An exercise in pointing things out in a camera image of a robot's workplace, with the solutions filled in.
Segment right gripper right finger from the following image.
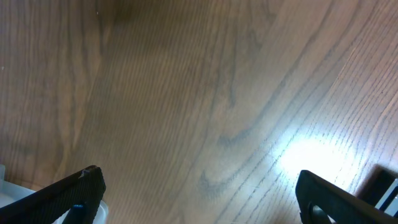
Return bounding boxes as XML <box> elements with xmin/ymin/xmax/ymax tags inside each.
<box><xmin>295</xmin><ymin>169</ymin><xmax>397</xmax><ymax>223</ymax></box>

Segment white small bowl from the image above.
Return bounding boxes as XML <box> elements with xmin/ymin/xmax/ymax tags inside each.
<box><xmin>0</xmin><ymin>164</ymin><xmax>109</xmax><ymax>224</ymax></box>

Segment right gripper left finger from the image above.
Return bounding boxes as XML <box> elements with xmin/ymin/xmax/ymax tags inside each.
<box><xmin>0</xmin><ymin>165</ymin><xmax>107</xmax><ymax>224</ymax></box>

